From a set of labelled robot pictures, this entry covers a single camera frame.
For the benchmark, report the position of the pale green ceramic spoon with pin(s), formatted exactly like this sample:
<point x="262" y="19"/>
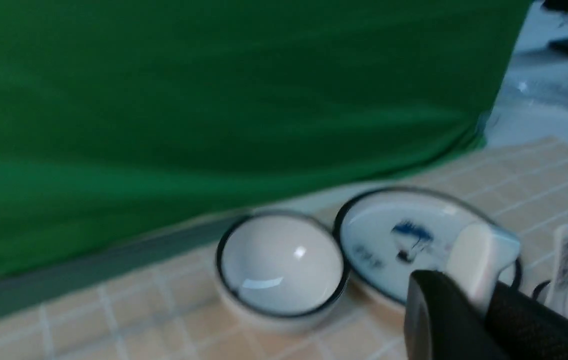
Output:
<point x="479" y="265"/>

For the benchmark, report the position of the green backdrop cloth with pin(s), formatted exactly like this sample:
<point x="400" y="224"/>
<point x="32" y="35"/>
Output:
<point x="118" y="117"/>

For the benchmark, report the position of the white bowl with black rim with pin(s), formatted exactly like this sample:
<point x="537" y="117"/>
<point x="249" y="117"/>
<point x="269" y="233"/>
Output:
<point x="280" y="271"/>

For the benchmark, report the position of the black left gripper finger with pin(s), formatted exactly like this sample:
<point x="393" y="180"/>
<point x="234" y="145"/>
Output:
<point x="441" y="324"/>

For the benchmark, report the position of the white spoon with print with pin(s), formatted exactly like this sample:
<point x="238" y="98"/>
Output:
<point x="560" y="266"/>

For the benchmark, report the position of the white plate with cartoon print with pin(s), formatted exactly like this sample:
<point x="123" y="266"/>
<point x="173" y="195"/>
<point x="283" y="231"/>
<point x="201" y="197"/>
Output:
<point x="387" y="233"/>

